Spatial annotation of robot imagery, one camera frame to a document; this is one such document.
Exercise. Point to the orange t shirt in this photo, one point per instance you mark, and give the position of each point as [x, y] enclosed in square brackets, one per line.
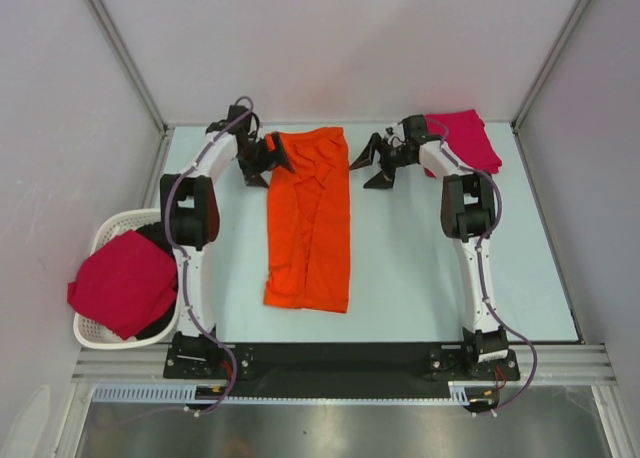
[309, 223]

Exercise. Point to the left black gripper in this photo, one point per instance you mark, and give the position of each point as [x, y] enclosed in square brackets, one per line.
[252, 174]

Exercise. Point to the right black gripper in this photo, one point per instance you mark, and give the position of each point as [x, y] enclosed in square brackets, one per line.
[381, 181]

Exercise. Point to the aluminium frame rail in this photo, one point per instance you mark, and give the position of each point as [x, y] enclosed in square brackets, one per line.
[571, 364]

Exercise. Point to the grey slotted cable duct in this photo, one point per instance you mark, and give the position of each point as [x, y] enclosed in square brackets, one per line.
[178, 394]

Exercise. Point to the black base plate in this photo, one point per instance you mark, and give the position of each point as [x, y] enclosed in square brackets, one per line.
[375, 371]

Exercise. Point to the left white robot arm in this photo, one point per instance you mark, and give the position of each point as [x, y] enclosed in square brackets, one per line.
[191, 220]

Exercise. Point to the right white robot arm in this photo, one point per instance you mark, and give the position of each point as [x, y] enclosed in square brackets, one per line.
[470, 211]

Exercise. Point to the black garment in basket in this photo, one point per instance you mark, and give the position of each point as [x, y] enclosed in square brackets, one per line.
[155, 233]

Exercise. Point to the folded magenta t shirt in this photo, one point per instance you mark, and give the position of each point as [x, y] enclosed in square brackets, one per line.
[462, 146]

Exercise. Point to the magenta t shirt in basket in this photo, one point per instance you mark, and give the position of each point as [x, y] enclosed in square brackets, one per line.
[123, 284]

